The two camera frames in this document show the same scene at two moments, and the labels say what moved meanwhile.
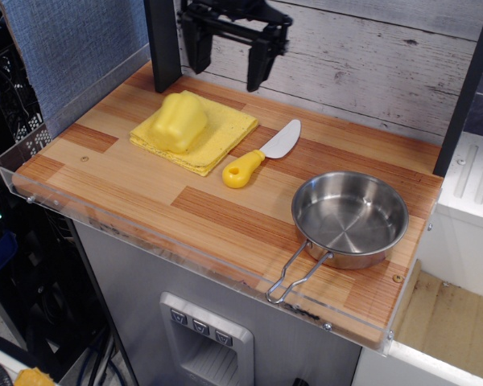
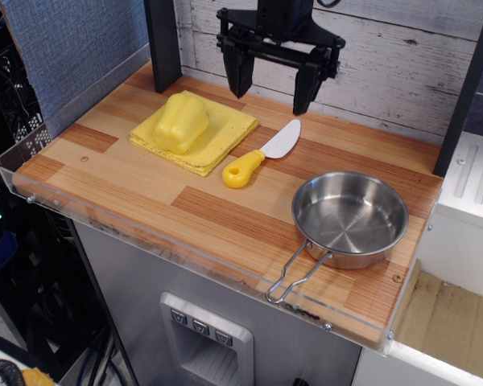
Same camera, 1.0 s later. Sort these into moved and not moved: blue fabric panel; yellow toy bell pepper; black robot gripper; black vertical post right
Moved: black robot gripper
Not moved: black vertical post right; blue fabric panel; yellow toy bell pepper
